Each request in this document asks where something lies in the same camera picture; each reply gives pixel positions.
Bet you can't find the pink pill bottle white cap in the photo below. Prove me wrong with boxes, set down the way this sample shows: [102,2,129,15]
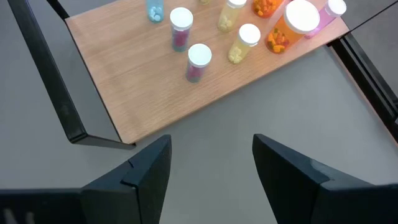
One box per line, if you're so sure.
[303,0,348,40]

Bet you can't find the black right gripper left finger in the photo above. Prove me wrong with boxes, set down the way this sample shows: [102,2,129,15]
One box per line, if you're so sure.
[81,134,172,224]

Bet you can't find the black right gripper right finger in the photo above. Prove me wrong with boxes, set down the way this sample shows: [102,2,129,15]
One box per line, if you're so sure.
[252,133,331,224]

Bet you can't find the black aluminium table frame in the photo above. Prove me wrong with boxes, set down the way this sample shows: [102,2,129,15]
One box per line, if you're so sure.
[328,32,398,144]

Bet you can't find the blue pill bottle red pills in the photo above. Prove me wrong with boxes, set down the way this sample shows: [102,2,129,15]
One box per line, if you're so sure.
[169,7,194,53]

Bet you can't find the small white cap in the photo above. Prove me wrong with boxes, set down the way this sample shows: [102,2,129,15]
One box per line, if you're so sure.
[146,0,165,24]

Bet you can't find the large white cap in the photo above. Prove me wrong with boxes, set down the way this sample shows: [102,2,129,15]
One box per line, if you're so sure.
[265,0,321,55]

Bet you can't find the orange pill bottle white cap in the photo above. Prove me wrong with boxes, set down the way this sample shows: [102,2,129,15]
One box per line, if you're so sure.
[251,0,285,19]

